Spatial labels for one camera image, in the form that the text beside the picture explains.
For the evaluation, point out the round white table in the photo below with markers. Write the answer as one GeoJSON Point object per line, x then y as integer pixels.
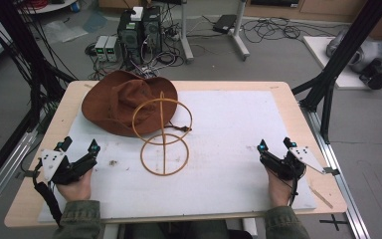
{"type": "Point", "coordinates": [49, 6]}

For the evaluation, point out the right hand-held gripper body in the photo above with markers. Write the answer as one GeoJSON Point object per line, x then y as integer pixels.
{"type": "Point", "coordinates": [298, 162]}

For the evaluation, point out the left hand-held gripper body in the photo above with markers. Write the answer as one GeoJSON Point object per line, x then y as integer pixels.
{"type": "Point", "coordinates": [52, 163]}

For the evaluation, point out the slim black computer tower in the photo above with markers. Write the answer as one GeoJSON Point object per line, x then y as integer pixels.
{"type": "Point", "coordinates": [152, 30]}

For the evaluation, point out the brown brimmed hat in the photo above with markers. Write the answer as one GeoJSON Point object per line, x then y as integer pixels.
{"type": "Point", "coordinates": [119, 103]}

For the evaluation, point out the person's left hand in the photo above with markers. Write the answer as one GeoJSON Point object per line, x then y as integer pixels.
{"type": "Point", "coordinates": [76, 189]}

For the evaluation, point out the white foam mat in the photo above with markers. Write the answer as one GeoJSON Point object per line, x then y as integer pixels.
{"type": "Point", "coordinates": [225, 159]}

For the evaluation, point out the large black computer tower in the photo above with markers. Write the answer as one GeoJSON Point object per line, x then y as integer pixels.
{"type": "Point", "coordinates": [130, 36]}

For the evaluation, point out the white box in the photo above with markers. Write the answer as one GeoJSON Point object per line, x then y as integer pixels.
{"type": "Point", "coordinates": [137, 13]}

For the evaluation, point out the white desk leg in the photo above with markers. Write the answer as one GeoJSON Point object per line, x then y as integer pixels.
{"type": "Point", "coordinates": [186, 33]}
{"type": "Point", "coordinates": [238, 30]}

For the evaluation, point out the thin wooden stick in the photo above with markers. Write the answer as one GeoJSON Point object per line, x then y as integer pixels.
{"type": "Point", "coordinates": [321, 197]}

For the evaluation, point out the black metal frame stand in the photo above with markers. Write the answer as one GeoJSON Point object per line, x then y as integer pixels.
{"type": "Point", "coordinates": [30, 56]}
{"type": "Point", "coordinates": [341, 56]}

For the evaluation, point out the wooden table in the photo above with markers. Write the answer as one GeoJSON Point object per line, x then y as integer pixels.
{"type": "Point", "coordinates": [298, 109]}

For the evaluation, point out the black machine part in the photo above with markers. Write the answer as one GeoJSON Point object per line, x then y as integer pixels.
{"type": "Point", "coordinates": [378, 77]}

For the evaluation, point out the person's right hand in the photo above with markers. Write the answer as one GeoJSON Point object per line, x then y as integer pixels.
{"type": "Point", "coordinates": [278, 191]}

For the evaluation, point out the person's legs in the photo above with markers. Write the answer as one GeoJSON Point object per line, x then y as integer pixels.
{"type": "Point", "coordinates": [185, 230]}

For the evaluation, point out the clear plastic sheet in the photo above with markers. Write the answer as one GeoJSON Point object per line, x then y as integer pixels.
{"type": "Point", "coordinates": [64, 31]}

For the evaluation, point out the flat black device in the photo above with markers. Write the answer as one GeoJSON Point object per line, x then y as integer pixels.
{"type": "Point", "coordinates": [225, 24]}

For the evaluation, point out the aluminium rail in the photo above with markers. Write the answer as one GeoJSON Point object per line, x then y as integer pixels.
{"type": "Point", "coordinates": [3, 179]}
{"type": "Point", "coordinates": [341, 172]}

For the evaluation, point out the white floor board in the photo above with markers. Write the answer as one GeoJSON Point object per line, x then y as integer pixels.
{"type": "Point", "coordinates": [344, 81]}

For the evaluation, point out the grey power supply unit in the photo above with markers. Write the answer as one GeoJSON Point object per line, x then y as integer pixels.
{"type": "Point", "coordinates": [112, 48]}
{"type": "Point", "coordinates": [100, 48]}

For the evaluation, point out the grey rounded machine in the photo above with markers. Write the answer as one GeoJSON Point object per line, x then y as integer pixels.
{"type": "Point", "coordinates": [366, 53]}

